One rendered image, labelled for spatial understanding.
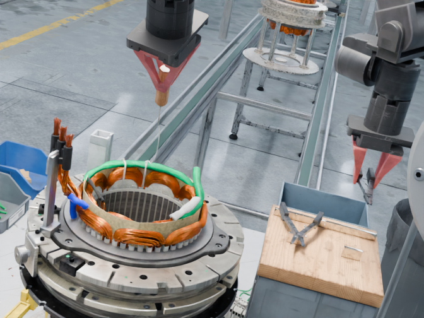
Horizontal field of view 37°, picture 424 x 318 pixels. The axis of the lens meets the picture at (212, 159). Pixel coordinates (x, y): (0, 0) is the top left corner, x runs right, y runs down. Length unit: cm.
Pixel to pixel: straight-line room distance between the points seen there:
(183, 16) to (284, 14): 223
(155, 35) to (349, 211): 63
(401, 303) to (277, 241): 154
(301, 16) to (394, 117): 204
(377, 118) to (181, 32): 35
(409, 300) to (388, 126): 160
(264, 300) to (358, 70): 38
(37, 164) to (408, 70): 105
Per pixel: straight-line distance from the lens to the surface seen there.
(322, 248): 104
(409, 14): 90
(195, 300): 86
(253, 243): 156
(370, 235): 111
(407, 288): 249
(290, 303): 100
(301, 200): 124
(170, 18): 75
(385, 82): 95
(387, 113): 96
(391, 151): 97
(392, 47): 91
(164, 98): 86
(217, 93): 284
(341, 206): 125
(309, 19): 299
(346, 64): 99
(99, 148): 98
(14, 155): 171
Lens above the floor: 158
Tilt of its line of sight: 24 degrees down
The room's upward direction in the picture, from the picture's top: 12 degrees clockwise
